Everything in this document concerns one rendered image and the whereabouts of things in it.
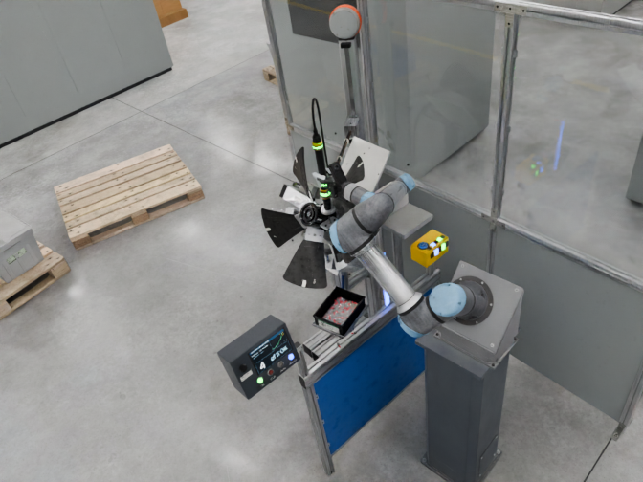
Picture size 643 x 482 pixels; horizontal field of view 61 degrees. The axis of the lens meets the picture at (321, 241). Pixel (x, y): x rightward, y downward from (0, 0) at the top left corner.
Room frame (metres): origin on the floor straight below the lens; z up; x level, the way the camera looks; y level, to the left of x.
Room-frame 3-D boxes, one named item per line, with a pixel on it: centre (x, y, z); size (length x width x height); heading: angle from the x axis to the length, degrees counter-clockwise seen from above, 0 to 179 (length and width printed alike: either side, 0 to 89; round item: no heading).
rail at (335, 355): (1.72, -0.18, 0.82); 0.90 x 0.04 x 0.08; 125
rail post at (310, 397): (1.47, 0.17, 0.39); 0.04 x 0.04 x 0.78; 35
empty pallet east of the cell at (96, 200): (4.53, 1.74, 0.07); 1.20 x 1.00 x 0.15; 113
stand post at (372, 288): (2.37, -0.26, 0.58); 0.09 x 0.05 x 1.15; 35
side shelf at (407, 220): (2.48, -0.44, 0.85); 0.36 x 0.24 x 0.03; 35
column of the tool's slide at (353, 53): (2.75, -0.31, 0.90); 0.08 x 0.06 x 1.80; 70
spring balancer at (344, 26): (2.75, -0.31, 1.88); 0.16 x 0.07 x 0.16; 70
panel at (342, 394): (1.72, -0.18, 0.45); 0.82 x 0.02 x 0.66; 125
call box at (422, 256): (1.94, -0.50, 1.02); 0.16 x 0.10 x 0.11; 125
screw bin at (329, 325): (1.82, -0.03, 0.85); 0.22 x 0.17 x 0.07; 141
